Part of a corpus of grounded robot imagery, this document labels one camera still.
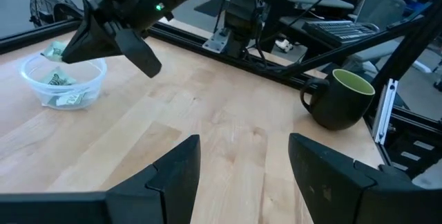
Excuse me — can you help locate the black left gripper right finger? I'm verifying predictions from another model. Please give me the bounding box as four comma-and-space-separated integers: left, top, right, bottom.
288, 132, 442, 224

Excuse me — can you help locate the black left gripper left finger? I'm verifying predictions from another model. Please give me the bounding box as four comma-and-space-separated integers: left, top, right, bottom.
0, 133, 202, 224

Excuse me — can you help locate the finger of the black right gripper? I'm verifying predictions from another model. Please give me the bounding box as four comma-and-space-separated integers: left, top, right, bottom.
61, 0, 122, 64
113, 28, 163, 79

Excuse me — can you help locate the clear plastic bowl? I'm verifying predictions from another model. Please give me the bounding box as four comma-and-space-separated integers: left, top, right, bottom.
19, 53, 108, 111

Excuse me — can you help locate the black floor fan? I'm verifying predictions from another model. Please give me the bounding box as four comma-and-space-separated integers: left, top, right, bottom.
29, 0, 84, 28

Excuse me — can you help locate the black floor mat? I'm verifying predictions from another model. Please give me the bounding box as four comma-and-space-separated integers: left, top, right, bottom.
193, 0, 225, 18

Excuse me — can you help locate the dark mug with green inside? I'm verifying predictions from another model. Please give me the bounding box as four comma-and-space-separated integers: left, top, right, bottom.
299, 68, 376, 131

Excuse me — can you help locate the black backlit keyboard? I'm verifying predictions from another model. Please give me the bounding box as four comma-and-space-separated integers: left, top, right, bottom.
302, 19, 377, 47

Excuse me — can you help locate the grey office chair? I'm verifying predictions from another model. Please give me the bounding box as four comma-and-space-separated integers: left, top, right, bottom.
348, 0, 408, 76

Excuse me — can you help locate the black aluminium table frame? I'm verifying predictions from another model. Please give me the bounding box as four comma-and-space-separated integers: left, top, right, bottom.
0, 0, 442, 180

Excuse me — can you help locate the silver corner bracket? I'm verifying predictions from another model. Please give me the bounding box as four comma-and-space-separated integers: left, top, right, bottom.
371, 77, 400, 145

